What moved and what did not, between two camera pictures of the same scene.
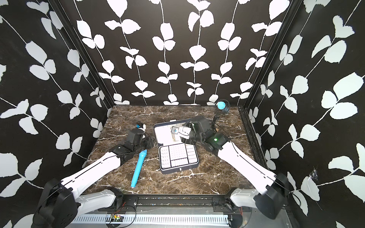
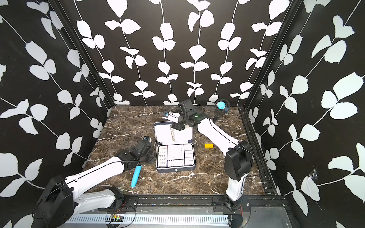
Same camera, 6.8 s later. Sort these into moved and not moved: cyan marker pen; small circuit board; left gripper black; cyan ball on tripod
Moved: left gripper black
Not moved: small circuit board; cyan marker pen; cyan ball on tripod
